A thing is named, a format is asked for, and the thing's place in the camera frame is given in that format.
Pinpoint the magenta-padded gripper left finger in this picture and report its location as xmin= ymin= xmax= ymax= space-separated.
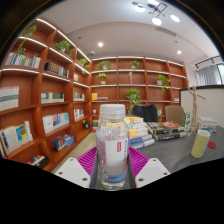
xmin=54 ymin=146 xmax=100 ymax=189

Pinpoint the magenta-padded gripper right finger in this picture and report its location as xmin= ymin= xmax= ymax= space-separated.
xmin=128 ymin=146 xmax=172 ymax=189

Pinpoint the clear plastic water bottle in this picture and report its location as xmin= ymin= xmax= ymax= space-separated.
xmin=95 ymin=103 xmax=131 ymax=191

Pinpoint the stack of colourful books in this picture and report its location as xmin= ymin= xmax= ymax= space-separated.
xmin=122 ymin=115 xmax=156 ymax=150

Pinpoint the stack of dark books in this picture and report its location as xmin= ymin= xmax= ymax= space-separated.
xmin=145 ymin=121 xmax=189 ymax=142

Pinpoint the yellow striped mug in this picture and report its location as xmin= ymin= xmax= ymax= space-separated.
xmin=190 ymin=129 xmax=212 ymax=159

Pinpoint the dark blue chair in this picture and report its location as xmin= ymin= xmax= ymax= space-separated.
xmin=130 ymin=103 xmax=159 ymax=123

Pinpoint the tan chair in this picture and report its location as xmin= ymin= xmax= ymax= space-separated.
xmin=164 ymin=105 xmax=185 ymax=127

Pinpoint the green and white carton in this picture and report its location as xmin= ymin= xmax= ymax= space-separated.
xmin=182 ymin=111 xmax=192 ymax=132

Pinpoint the small green and white box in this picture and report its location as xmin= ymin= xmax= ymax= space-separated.
xmin=198 ymin=119 xmax=209 ymax=131

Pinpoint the wooden artist mannequin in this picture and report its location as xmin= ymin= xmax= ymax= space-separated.
xmin=186 ymin=84 xmax=207 ymax=133

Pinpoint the orange wooden shelf unit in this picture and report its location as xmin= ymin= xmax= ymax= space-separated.
xmin=0 ymin=17 xmax=188 ymax=173

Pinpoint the grey curtain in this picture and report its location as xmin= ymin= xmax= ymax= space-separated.
xmin=195 ymin=64 xmax=221 ymax=87

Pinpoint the window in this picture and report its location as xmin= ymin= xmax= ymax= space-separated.
xmin=217 ymin=63 xmax=224 ymax=86

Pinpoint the branched ceiling lamp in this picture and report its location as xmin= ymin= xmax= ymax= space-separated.
xmin=131 ymin=0 xmax=181 ymax=27

